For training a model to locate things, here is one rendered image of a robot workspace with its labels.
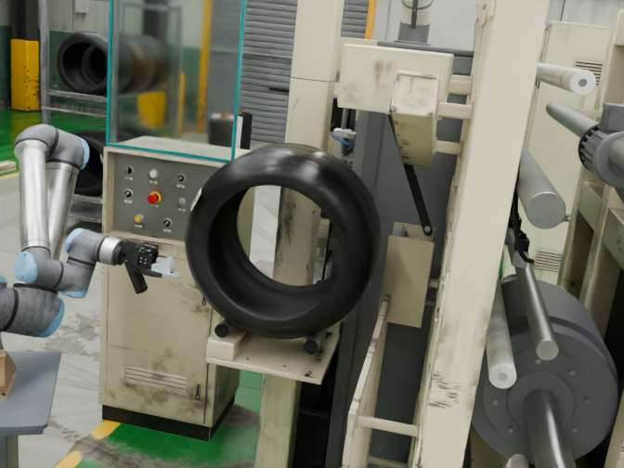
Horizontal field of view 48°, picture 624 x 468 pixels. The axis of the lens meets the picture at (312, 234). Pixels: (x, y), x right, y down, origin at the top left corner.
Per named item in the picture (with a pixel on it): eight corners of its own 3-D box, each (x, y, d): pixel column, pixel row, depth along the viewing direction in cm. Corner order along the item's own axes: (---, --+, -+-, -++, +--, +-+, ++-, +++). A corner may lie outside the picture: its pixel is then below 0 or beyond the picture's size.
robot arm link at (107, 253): (97, 266, 222) (111, 258, 232) (111, 270, 222) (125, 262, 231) (101, 240, 220) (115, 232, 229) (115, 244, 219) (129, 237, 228)
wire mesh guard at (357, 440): (363, 460, 259) (388, 284, 240) (368, 461, 259) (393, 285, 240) (315, 660, 174) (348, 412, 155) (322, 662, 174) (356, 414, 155)
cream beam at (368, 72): (366, 93, 221) (372, 45, 217) (446, 102, 217) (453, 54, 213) (333, 108, 164) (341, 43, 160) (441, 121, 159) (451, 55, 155)
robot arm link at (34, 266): (23, 107, 243) (28, 268, 207) (57, 121, 252) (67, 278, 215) (6, 127, 249) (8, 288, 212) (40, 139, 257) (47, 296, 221)
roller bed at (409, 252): (383, 300, 252) (394, 221, 244) (423, 307, 250) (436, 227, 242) (377, 320, 234) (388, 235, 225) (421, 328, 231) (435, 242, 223)
